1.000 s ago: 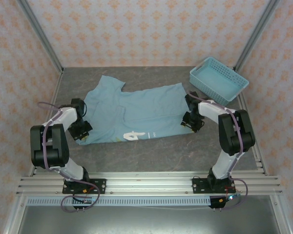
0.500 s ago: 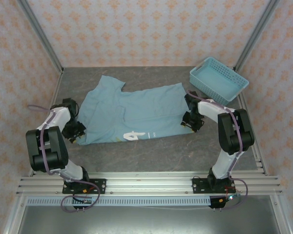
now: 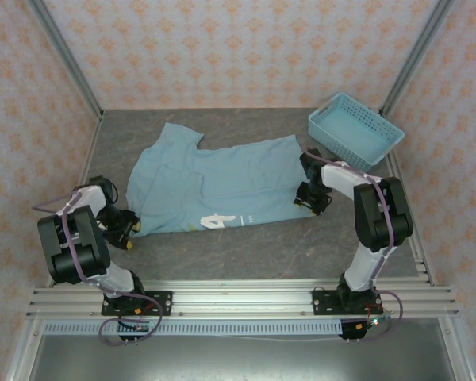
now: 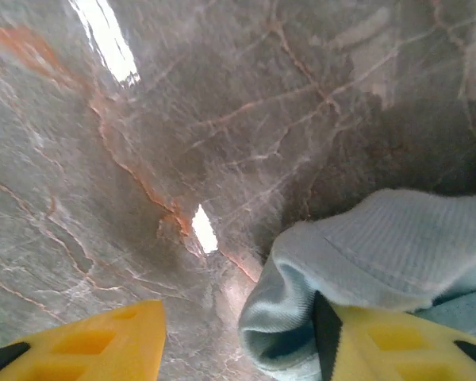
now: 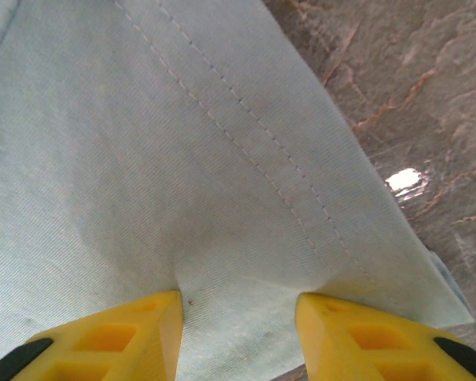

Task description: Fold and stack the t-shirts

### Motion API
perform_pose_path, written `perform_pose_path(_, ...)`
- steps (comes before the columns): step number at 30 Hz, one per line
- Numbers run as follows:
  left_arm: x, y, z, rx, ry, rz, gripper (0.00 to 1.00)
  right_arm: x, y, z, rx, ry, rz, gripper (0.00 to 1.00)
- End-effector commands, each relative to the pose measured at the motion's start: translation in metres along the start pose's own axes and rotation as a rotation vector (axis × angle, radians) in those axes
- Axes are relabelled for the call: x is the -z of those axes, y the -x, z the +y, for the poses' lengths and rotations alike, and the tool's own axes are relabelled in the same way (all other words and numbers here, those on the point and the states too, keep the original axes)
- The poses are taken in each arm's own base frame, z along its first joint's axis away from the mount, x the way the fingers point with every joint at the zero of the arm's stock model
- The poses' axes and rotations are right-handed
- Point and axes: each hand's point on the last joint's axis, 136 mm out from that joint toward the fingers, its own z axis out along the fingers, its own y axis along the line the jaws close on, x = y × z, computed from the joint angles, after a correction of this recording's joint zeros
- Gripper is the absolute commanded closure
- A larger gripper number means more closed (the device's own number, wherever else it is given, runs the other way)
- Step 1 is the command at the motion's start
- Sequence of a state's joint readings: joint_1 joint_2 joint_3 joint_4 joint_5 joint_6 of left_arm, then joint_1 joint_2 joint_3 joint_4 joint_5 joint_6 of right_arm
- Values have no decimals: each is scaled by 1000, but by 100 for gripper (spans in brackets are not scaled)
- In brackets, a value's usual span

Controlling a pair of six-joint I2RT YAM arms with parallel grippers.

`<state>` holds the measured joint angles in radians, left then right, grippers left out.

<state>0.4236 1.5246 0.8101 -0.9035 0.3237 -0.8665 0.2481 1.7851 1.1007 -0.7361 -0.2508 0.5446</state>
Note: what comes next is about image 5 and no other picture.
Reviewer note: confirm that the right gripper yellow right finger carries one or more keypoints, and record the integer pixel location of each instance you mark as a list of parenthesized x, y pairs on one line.
[(373, 345)]

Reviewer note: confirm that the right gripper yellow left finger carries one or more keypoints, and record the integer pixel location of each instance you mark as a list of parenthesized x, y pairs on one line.
[(115, 341)]

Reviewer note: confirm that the light blue t-shirt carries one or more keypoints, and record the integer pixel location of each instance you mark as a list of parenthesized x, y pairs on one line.
[(182, 158)]

